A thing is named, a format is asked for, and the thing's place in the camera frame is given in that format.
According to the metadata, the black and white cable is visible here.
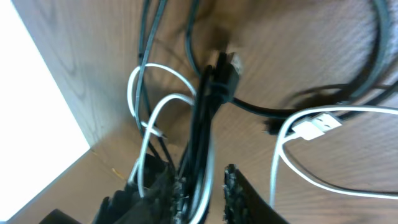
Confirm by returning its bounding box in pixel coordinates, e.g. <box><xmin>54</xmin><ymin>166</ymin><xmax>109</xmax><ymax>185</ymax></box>
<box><xmin>126</xmin><ymin>63</ymin><xmax>398</xmax><ymax>224</ymax></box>

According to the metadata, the black braided cable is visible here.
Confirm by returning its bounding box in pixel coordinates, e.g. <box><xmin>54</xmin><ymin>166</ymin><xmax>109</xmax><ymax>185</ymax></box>
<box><xmin>136</xmin><ymin>0</ymin><xmax>398</xmax><ymax>194</ymax></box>

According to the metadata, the thick black usb cable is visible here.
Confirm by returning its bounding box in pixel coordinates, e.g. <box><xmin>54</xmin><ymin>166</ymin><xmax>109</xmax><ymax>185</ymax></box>
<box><xmin>177</xmin><ymin>51</ymin><xmax>299</xmax><ymax>224</ymax></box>

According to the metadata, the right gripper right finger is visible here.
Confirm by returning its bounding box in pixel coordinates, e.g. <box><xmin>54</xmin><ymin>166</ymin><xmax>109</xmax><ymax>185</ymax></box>
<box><xmin>223</xmin><ymin>164</ymin><xmax>288</xmax><ymax>224</ymax></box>

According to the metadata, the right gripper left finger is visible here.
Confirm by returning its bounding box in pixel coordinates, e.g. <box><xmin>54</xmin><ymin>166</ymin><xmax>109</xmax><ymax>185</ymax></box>
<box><xmin>93</xmin><ymin>154</ymin><xmax>175</xmax><ymax>224</ymax></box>

